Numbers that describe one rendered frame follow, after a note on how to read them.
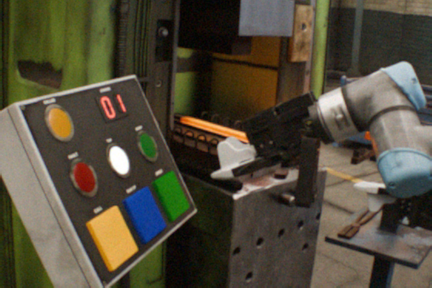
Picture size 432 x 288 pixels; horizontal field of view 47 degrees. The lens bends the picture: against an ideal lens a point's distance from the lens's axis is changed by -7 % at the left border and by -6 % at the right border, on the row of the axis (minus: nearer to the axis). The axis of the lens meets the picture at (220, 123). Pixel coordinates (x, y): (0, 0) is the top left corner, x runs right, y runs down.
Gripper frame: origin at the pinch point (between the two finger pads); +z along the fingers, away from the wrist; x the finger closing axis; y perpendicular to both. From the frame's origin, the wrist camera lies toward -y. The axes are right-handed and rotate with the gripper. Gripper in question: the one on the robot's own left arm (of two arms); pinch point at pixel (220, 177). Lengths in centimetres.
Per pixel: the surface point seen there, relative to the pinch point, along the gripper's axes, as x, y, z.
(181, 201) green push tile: -1.6, -1.7, 9.6
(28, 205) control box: 27.0, 9.3, 15.7
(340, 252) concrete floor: -203, -96, 46
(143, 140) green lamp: 0.7, 10.8, 10.0
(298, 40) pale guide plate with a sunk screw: -76, 19, -6
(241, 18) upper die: -35.8, 26.5, -4.3
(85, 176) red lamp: 20.0, 9.7, 9.9
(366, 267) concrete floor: -190, -104, 32
